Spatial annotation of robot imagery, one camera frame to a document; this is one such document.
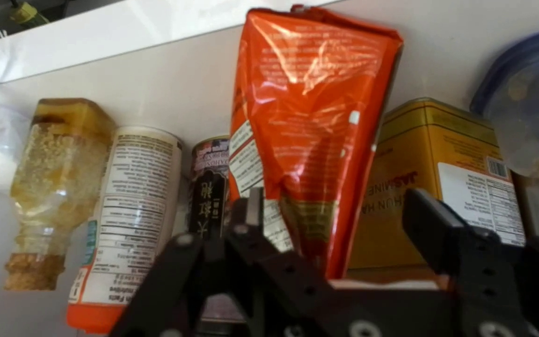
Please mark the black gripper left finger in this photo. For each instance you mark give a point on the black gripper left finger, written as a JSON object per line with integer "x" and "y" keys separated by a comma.
{"x": 275, "y": 293}

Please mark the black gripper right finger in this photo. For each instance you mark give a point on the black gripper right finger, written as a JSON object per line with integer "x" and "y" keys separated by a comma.
{"x": 496, "y": 284}

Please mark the yellow spice bottle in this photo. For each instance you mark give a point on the yellow spice bottle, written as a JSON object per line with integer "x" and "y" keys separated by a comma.
{"x": 56, "y": 186}

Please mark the white orange label bottle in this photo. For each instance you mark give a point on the white orange label bottle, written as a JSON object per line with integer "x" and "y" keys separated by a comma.
{"x": 129, "y": 228}

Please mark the orange snack packet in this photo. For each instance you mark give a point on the orange snack packet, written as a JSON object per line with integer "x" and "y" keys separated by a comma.
{"x": 305, "y": 113}

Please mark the gold tin box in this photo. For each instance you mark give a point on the gold tin box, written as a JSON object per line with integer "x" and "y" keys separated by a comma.
{"x": 449, "y": 155}

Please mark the blue lid container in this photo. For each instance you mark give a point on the blue lid container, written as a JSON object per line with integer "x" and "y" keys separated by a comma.
{"x": 507, "y": 98}

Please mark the dark small jar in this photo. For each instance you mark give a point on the dark small jar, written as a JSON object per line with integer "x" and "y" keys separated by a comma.
{"x": 207, "y": 186}

